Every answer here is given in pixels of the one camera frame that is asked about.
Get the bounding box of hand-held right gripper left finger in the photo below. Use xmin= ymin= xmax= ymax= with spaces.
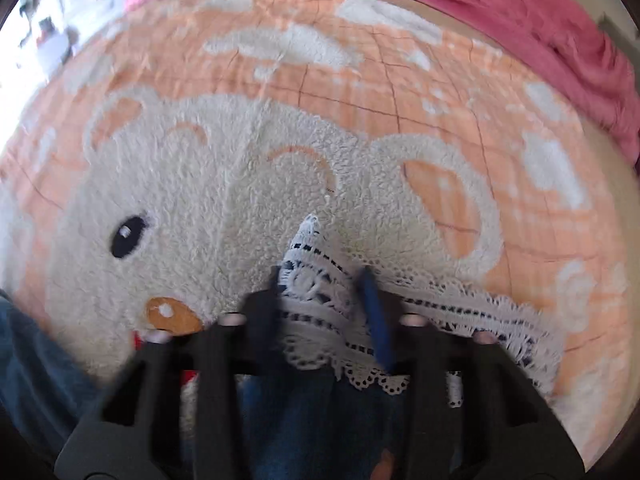
xmin=55 ymin=266 xmax=282 ymax=480

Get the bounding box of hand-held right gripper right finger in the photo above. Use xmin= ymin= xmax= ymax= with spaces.
xmin=359 ymin=266 xmax=585 ymax=480

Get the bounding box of blue denim pants lace trim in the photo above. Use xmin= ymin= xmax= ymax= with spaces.
xmin=0 ymin=214 xmax=566 ymax=480

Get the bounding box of orange bear printed blanket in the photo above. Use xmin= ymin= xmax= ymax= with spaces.
xmin=0 ymin=0 xmax=640 ymax=467

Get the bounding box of pink duvet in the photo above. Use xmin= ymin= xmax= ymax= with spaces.
xmin=125 ymin=0 xmax=640 ymax=171

